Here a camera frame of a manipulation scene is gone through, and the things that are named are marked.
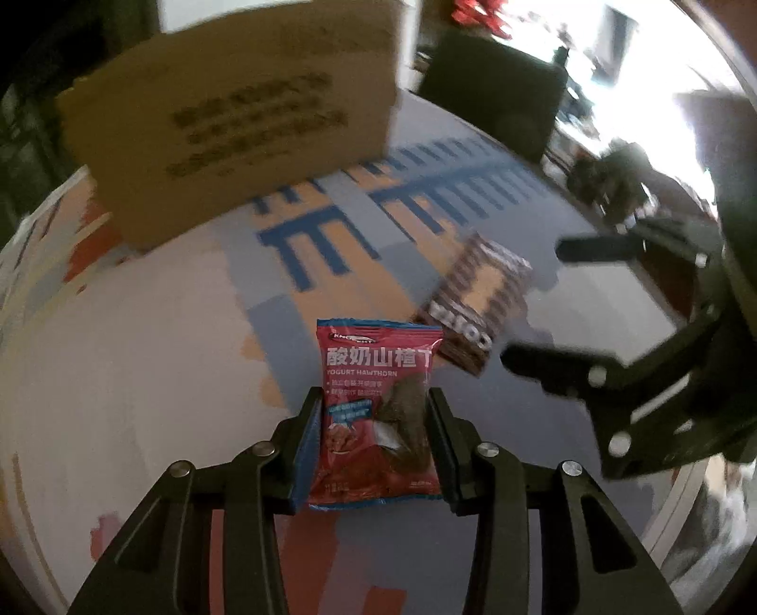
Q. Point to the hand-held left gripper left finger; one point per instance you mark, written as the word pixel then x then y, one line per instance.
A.
pixel 307 449

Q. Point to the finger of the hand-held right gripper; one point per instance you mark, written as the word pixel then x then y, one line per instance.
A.
pixel 597 248
pixel 556 369

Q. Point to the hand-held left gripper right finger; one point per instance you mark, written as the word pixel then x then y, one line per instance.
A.
pixel 442 449

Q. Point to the red snack packet blue trim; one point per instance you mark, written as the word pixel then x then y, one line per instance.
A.
pixel 366 378

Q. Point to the brown striped snack packet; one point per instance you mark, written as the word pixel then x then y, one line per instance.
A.
pixel 479 295

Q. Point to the brown cardboard box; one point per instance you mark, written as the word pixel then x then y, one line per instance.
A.
pixel 236 118

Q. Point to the dark blurred object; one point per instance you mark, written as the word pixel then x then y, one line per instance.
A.
pixel 612 177

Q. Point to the black chair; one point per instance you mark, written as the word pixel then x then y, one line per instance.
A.
pixel 497 88

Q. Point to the red bow decoration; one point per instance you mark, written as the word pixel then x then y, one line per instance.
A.
pixel 479 12

